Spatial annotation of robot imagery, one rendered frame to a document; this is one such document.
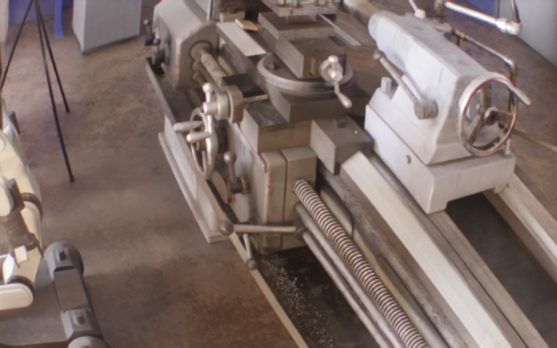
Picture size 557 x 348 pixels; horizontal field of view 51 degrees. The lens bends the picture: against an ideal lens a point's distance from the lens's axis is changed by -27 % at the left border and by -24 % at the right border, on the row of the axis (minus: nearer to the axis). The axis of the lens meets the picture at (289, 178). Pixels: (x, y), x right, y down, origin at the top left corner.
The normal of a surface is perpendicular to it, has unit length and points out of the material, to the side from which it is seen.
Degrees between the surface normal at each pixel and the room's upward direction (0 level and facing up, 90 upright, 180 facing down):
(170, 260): 0
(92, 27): 90
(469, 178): 90
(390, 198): 36
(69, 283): 0
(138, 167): 0
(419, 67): 76
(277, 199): 90
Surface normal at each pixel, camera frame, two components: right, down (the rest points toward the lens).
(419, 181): -0.92, 0.18
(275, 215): 0.39, 0.53
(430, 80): -0.88, -0.04
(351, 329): 0.06, -0.83
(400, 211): -0.49, -0.57
